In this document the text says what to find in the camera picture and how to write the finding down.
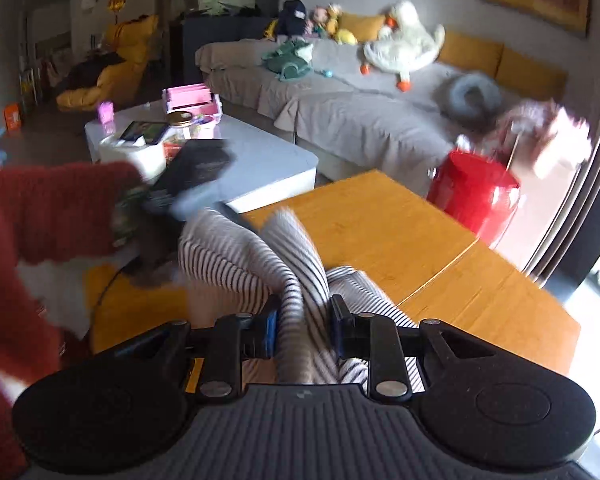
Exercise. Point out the grey covered sofa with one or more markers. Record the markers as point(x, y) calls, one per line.
point(340, 115)

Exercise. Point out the pink storage box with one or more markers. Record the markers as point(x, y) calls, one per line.
point(192, 105)

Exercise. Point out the yellow duck plush toy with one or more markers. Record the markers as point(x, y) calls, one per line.
point(346, 37)

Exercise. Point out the white tissue roll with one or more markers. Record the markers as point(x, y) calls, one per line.
point(130, 157)

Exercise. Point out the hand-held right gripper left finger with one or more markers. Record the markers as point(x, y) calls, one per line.
point(270, 331)

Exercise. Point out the orange box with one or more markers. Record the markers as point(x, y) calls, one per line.
point(12, 117)

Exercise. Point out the small blue toy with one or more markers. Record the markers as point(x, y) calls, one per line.
point(325, 73)

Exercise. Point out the black white striped garment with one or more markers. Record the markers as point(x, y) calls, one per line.
point(220, 260)

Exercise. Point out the glossy red stool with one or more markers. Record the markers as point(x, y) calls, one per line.
point(472, 195)

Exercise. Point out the pink doll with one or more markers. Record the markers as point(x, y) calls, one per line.
point(319, 21)

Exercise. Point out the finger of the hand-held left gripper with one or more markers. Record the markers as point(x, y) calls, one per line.
point(240, 219)

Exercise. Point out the white coffee table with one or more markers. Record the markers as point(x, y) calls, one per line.
point(270, 165)

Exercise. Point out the dark cabinet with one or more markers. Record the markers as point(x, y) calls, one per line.
point(220, 45)

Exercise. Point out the yellow beanbag chair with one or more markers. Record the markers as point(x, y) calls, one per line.
point(125, 55)

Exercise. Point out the black tablet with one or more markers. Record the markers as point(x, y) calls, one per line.
point(145, 132)

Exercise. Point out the grey neck pillow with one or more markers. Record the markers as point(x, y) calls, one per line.
point(455, 102)

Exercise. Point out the dark sliding door frame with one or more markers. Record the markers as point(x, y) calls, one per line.
point(580, 200)

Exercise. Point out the green plush cloth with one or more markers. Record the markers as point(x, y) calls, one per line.
point(287, 60)

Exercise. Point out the pink cup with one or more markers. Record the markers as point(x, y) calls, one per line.
point(106, 117)

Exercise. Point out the yellow sofa cushion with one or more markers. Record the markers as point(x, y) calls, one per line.
point(470, 55)
point(530, 77)

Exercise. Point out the small yellow cushion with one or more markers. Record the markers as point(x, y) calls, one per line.
point(362, 27)

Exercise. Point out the dark blue backpack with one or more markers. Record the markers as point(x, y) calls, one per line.
point(290, 19)

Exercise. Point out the person's red white clothing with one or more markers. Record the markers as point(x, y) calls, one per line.
point(15, 340)

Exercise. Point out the tan plush toy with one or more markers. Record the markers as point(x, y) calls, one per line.
point(335, 17)

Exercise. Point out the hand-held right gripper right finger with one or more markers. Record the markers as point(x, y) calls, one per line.
point(336, 328)

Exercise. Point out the white goose plush toy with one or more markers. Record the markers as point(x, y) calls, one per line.
point(405, 42)

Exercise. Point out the jar with gold lid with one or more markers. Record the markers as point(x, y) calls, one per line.
point(181, 122)

